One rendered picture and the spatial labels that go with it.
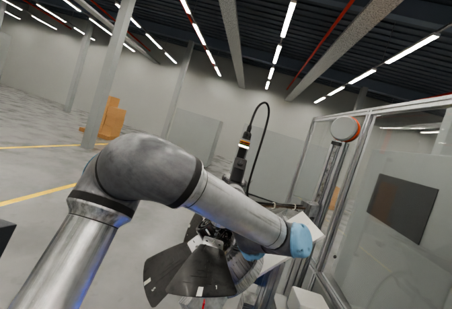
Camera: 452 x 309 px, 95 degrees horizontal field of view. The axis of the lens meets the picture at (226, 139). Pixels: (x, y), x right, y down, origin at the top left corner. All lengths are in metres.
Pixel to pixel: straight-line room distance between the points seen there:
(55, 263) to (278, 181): 6.24
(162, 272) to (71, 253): 0.71
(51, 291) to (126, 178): 0.18
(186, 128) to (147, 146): 7.92
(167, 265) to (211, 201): 0.74
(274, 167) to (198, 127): 3.38
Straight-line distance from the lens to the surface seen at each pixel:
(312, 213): 1.35
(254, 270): 1.04
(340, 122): 1.44
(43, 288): 0.43
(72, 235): 0.43
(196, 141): 8.13
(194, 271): 0.85
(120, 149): 0.35
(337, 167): 1.41
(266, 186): 6.49
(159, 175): 0.32
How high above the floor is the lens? 1.66
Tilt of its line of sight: 2 degrees down
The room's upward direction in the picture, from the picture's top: 17 degrees clockwise
